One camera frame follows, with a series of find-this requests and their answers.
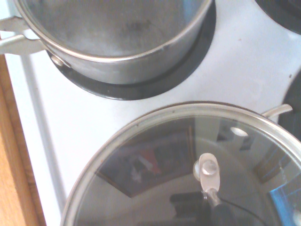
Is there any glass lid with black handle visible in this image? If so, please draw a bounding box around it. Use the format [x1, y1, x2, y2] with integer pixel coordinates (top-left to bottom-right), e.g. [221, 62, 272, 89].
[59, 101, 301, 226]

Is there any black pot with lid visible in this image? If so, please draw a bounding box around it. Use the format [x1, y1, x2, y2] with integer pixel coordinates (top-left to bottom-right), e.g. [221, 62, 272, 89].
[0, 0, 216, 85]

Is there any black pot without lid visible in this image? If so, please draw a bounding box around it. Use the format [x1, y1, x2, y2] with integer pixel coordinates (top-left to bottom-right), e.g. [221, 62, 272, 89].
[261, 104, 293, 118]

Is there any white electric stove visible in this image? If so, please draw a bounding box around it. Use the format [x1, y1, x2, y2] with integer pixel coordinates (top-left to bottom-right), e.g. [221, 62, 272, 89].
[0, 0, 301, 226]

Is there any large coil burner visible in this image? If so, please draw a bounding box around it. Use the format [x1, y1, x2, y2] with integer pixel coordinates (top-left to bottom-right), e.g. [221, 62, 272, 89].
[281, 70, 301, 114]

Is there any large wooden cutting board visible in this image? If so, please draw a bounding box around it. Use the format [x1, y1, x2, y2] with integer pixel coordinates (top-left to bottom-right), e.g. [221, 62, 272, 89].
[0, 56, 47, 226]

